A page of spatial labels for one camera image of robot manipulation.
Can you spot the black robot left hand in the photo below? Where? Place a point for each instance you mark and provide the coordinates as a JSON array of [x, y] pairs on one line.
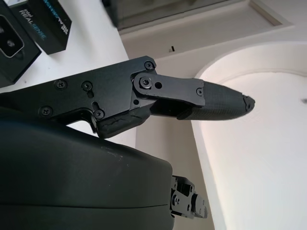
[[72, 179]]

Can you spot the black RealSense camera box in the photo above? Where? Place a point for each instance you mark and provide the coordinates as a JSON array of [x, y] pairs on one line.
[[57, 36]]

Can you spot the small silver depth camera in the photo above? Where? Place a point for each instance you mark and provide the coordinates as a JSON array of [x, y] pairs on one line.
[[9, 36]]

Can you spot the white rounded platform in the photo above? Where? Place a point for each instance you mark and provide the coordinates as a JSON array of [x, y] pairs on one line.
[[251, 167]]

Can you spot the black camera box base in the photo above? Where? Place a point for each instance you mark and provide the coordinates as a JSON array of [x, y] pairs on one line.
[[14, 69]]

